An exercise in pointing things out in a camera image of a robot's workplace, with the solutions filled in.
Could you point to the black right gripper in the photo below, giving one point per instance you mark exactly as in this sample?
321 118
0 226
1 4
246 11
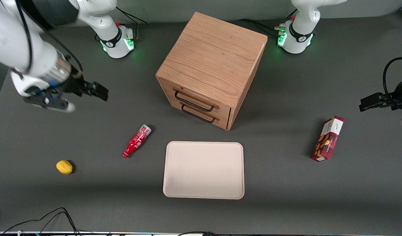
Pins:
75 85

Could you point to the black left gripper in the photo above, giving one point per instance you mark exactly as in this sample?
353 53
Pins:
398 94

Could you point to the red coke bottle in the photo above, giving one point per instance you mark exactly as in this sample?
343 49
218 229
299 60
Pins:
137 141

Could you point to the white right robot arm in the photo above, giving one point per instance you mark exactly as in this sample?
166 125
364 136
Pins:
10 36

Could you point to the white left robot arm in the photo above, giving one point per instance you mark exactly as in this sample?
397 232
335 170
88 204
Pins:
299 31

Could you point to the beige plastic tray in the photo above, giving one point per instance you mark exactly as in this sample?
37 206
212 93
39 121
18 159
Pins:
204 170

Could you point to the red snack box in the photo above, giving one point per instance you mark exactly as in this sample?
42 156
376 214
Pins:
328 139

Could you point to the yellow lemon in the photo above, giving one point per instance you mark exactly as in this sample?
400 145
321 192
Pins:
64 167

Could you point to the wooden drawer cabinet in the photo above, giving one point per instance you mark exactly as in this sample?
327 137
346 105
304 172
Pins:
214 62

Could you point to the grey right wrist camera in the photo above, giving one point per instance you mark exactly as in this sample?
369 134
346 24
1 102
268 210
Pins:
53 102

